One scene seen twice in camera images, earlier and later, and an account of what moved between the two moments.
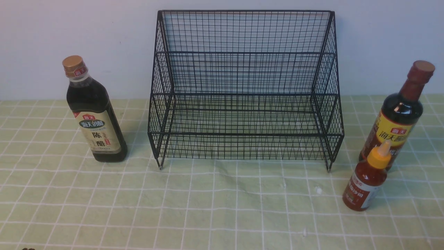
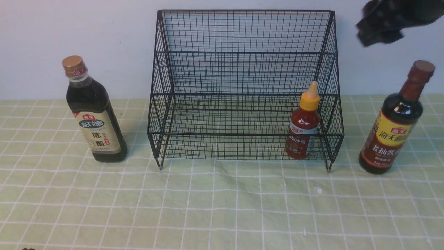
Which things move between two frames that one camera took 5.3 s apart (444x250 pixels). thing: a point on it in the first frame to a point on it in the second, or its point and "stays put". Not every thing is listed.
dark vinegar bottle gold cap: (94, 113) stays put
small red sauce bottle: (368, 176) to (304, 125)
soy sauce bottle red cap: (399, 115) stays put
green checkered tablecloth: (53, 196) stays put
